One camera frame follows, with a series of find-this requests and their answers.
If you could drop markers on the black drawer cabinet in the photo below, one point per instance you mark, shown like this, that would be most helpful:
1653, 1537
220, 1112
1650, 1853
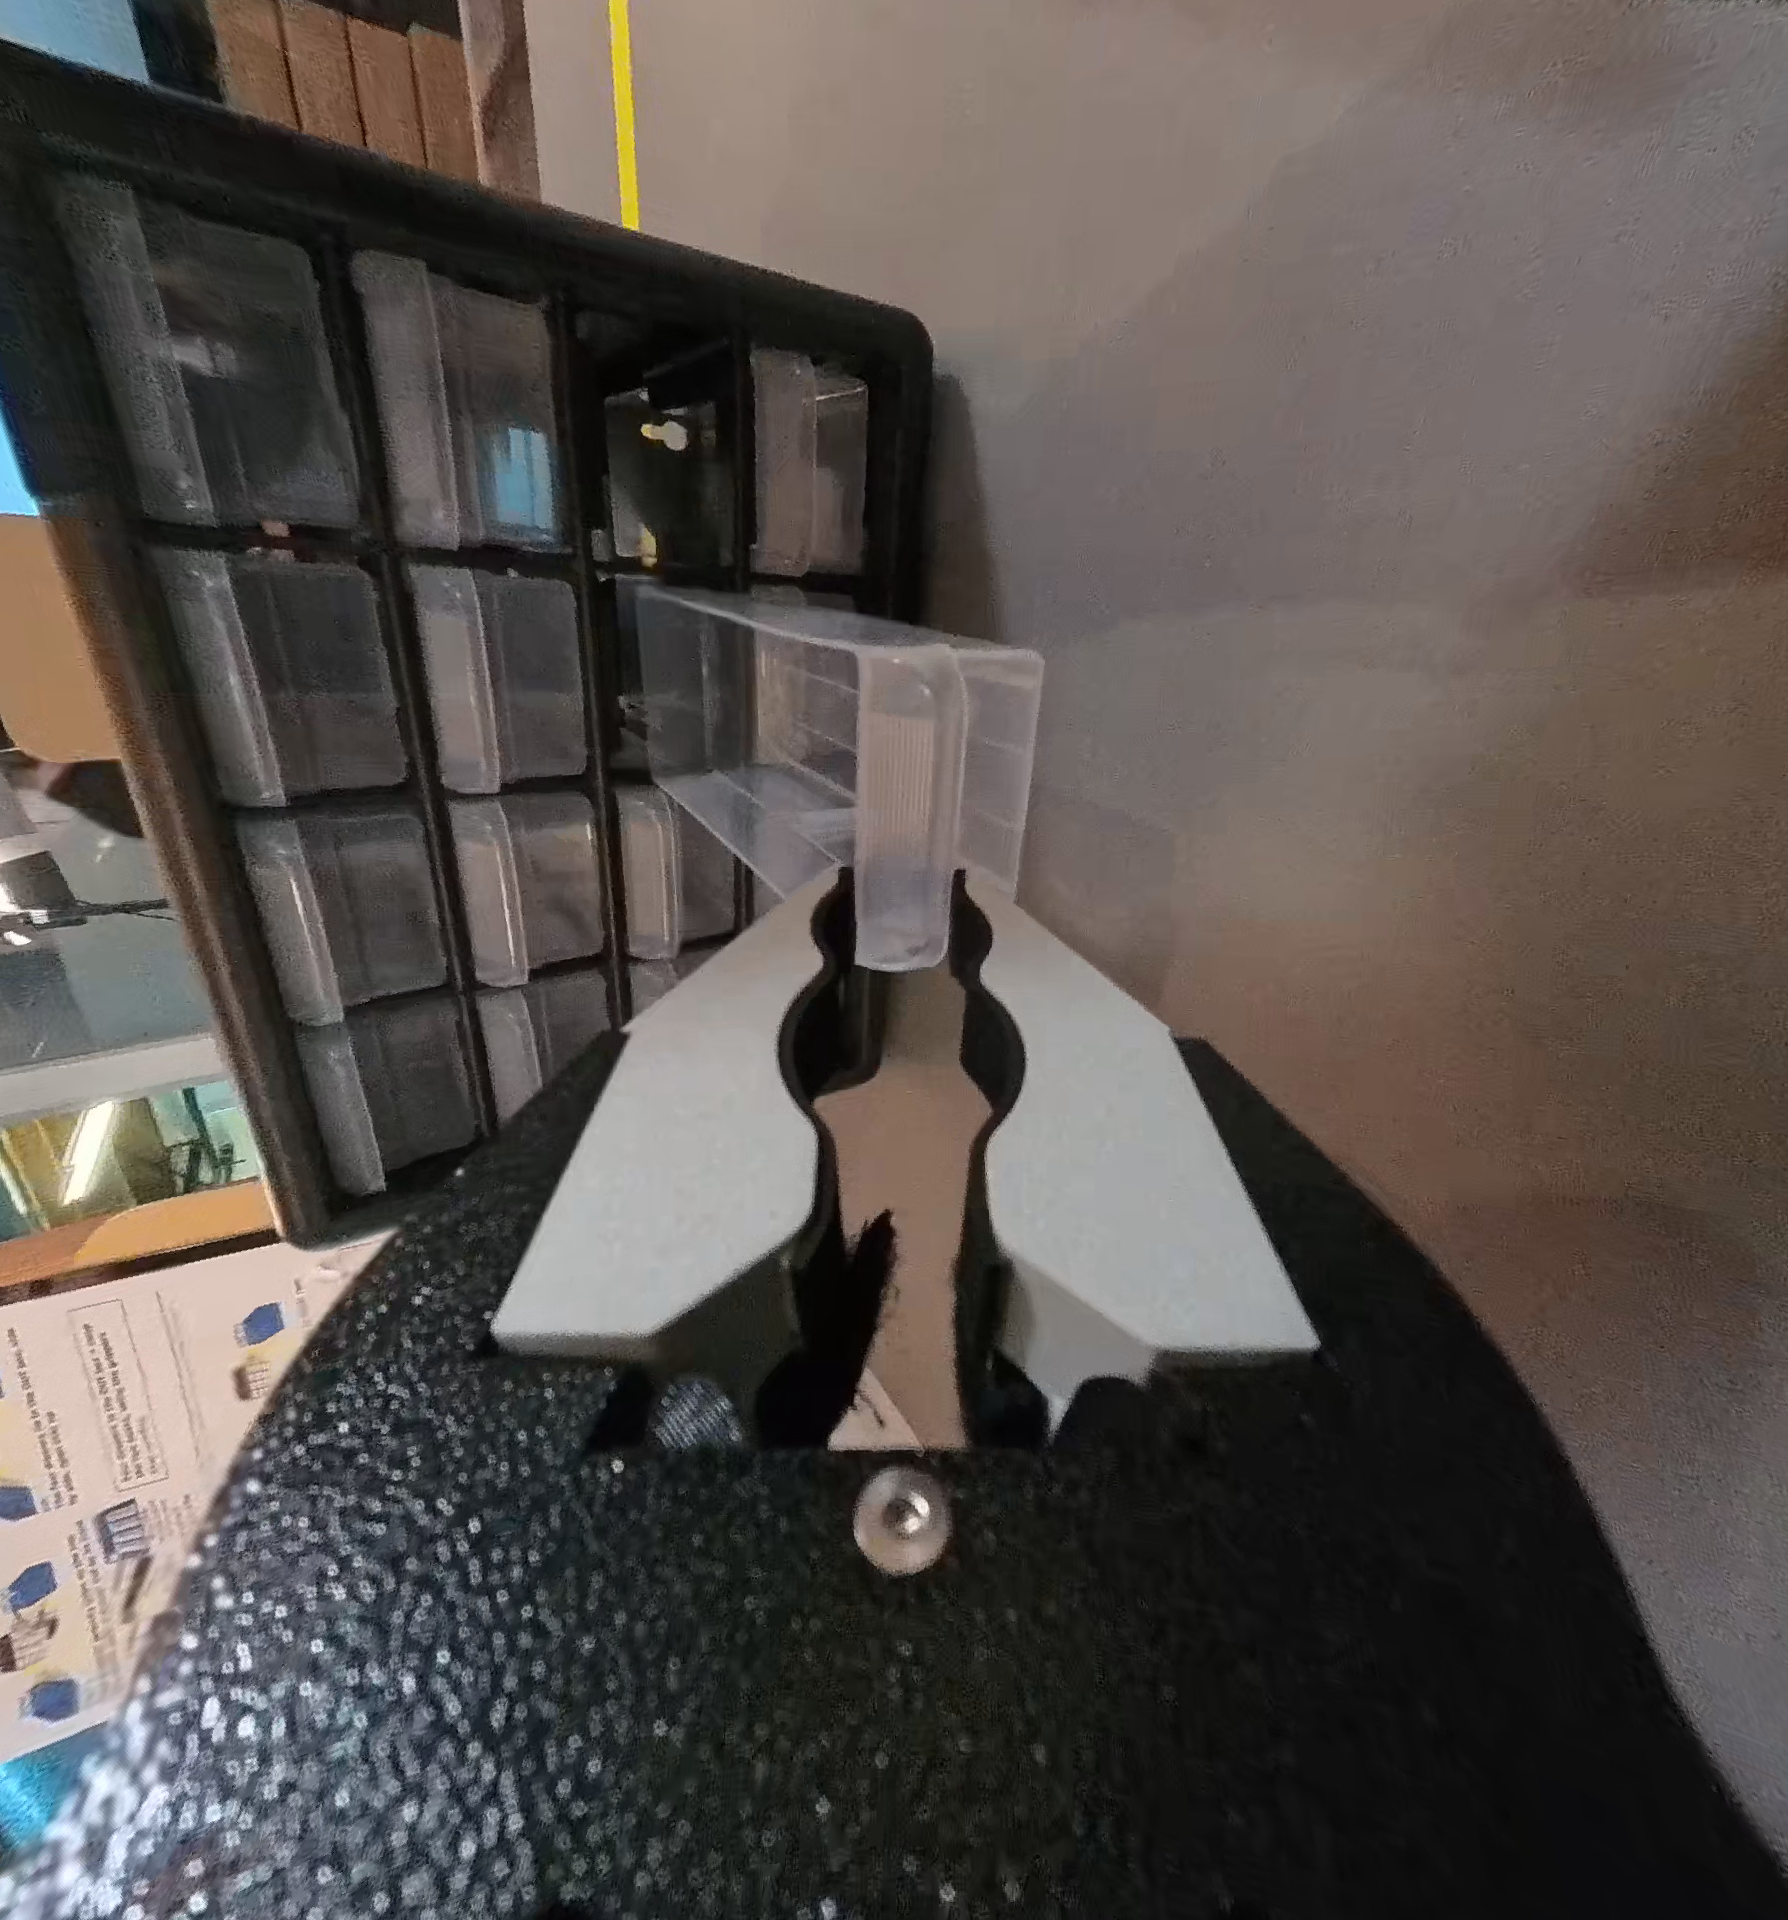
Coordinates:
3, 134

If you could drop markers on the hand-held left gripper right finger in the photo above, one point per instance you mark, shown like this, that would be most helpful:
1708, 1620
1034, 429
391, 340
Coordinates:
1118, 1186

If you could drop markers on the clear plastic drawer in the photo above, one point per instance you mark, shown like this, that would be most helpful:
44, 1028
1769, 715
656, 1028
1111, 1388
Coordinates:
909, 750

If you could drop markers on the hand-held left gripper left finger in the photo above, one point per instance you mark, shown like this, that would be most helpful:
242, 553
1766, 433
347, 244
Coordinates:
684, 1170

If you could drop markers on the rows of clear drawers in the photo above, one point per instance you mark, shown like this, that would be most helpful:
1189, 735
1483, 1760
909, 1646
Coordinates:
295, 660

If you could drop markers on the wooden sheet holder board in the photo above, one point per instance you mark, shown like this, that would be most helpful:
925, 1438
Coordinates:
84, 1260

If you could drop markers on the printed instruction sheet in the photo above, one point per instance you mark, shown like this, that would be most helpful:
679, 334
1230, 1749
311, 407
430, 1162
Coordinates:
68, 1427

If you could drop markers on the yellow tape strip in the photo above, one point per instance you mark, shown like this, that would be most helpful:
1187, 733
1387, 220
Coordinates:
625, 105

